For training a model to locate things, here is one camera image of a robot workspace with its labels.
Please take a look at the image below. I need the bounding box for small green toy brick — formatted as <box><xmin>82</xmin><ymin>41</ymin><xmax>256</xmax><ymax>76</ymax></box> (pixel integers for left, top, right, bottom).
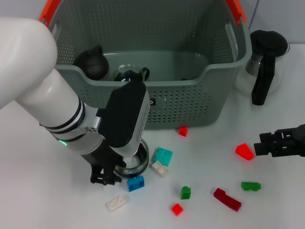
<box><xmin>180</xmin><ymin>186</ymin><xmax>192</xmax><ymax>200</ymax></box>

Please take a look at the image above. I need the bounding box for glass teapot with black handle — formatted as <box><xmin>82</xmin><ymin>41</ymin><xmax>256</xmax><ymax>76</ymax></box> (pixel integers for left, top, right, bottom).
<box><xmin>234</xmin><ymin>29</ymin><xmax>291</xmax><ymax>106</ymax></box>

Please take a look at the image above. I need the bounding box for thin grey background cable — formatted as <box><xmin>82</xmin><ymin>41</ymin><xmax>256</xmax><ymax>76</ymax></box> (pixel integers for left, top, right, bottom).
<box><xmin>249</xmin><ymin>0</ymin><xmax>260</xmax><ymax>31</ymax></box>

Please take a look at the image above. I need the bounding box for blue toy brick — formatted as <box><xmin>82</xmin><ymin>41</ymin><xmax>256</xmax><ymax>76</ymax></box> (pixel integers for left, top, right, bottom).
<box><xmin>126</xmin><ymin>175</ymin><xmax>145</xmax><ymax>193</ymax></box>

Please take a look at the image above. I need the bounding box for dark red curved toy brick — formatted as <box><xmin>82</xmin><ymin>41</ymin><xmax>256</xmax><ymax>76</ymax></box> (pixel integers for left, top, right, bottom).
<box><xmin>213</xmin><ymin>187</ymin><xmax>242</xmax><ymax>212</ymax></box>

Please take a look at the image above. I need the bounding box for green car shaped toy brick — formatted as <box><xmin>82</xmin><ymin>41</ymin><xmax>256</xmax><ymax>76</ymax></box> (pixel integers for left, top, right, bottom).
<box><xmin>240</xmin><ymin>181</ymin><xmax>262</xmax><ymax>192</ymax></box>

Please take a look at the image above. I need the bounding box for grey perforated plastic storage bin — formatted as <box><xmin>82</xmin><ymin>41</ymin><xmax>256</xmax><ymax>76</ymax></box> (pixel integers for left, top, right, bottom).
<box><xmin>39</xmin><ymin>0</ymin><xmax>251</xmax><ymax>131</ymax></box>

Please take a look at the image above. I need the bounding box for red sloped toy brick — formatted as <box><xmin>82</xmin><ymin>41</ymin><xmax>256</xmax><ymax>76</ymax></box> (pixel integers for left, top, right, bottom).
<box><xmin>235</xmin><ymin>142</ymin><xmax>255</xmax><ymax>161</ymax></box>

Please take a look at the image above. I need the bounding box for white square toy brick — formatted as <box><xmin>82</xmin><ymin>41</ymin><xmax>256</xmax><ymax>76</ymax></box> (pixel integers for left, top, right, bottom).
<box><xmin>151</xmin><ymin>160</ymin><xmax>169</xmax><ymax>177</ymax></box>

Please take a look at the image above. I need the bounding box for white flat long toy brick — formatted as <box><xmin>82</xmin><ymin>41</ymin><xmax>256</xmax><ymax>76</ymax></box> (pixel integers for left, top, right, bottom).
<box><xmin>106</xmin><ymin>194</ymin><xmax>129</xmax><ymax>212</ymax></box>

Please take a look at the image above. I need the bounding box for black clay teapot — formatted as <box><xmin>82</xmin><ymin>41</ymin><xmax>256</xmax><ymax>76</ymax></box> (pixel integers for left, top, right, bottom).
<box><xmin>72</xmin><ymin>45</ymin><xmax>110</xmax><ymax>81</ymax></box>

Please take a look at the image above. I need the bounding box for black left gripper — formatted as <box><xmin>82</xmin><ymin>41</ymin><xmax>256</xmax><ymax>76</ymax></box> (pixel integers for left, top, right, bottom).
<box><xmin>81</xmin><ymin>139</ymin><xmax>127</xmax><ymax>186</ymax></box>

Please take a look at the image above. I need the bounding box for teal square toy brick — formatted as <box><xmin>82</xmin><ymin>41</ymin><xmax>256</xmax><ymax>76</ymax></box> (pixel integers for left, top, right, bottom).
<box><xmin>151</xmin><ymin>147</ymin><xmax>174</xmax><ymax>167</ymax></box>

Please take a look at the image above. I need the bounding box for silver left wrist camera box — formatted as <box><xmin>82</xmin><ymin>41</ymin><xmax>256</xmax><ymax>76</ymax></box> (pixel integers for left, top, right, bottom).
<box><xmin>97</xmin><ymin>80</ymin><xmax>151</xmax><ymax>156</ymax></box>

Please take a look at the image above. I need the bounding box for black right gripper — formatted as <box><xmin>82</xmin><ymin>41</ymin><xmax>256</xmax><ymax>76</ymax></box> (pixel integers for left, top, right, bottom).
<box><xmin>254</xmin><ymin>124</ymin><xmax>305</xmax><ymax>158</ymax></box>

